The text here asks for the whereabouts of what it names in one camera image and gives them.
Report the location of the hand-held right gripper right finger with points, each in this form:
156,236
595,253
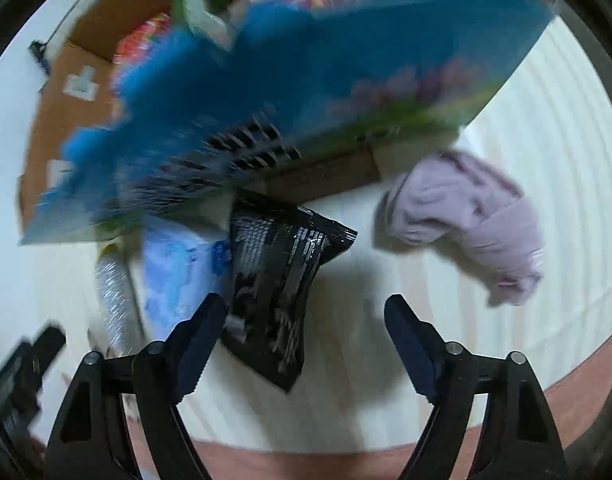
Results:
410,347

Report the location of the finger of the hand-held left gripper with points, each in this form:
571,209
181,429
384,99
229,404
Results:
23,370

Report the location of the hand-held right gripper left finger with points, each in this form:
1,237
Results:
200,347

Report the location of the black snack packet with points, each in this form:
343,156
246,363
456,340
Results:
278,280

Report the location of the lilac cloth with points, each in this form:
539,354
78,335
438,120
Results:
473,222

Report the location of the cardboard box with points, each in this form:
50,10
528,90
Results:
86,110

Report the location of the large blue box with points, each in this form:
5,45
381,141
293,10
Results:
306,105

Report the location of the light blue tissue pack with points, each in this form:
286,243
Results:
183,270

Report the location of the clear plastic bottle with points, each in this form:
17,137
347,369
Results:
115,295

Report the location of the red snack packet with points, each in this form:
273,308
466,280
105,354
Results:
141,40

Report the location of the green and white packet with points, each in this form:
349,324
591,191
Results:
203,12

